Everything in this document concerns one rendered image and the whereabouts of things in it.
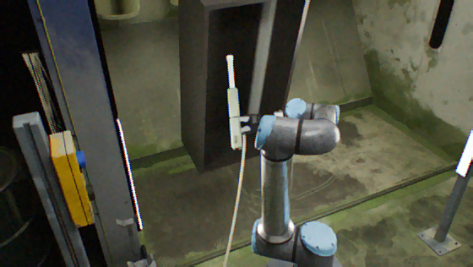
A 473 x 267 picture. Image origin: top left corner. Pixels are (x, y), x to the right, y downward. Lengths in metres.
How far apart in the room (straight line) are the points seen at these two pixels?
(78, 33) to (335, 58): 3.07
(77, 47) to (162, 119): 1.98
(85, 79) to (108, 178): 0.48
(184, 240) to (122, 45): 1.69
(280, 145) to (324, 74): 2.87
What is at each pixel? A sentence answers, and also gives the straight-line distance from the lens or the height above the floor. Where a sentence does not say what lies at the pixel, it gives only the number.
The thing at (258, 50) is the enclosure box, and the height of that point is 1.16.
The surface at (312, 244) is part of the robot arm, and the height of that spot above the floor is 0.91.
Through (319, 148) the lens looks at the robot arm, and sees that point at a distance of 1.25.
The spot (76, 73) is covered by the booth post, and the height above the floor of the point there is 1.54.
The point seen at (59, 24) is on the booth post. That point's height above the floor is 1.72.
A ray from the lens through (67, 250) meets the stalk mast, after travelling 1.34.
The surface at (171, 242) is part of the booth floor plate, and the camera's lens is 2.81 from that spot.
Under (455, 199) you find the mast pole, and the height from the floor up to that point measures 0.41.
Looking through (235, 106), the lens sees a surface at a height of 1.18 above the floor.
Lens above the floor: 2.14
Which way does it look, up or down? 34 degrees down
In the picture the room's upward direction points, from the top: 1 degrees counter-clockwise
